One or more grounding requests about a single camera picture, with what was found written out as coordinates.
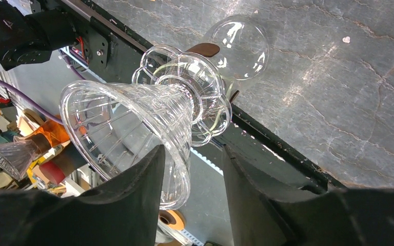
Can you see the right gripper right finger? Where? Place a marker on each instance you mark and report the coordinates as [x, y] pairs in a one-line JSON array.
[[265, 211]]

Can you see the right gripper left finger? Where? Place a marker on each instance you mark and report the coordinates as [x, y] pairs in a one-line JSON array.
[[121, 211]]

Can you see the clear glass dripper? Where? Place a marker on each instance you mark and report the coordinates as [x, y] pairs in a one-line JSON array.
[[142, 119]]

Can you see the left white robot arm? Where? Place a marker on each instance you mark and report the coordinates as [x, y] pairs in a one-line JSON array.
[[31, 39]]

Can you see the small glass server cup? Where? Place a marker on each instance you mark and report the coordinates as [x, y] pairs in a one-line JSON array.
[[243, 55]]

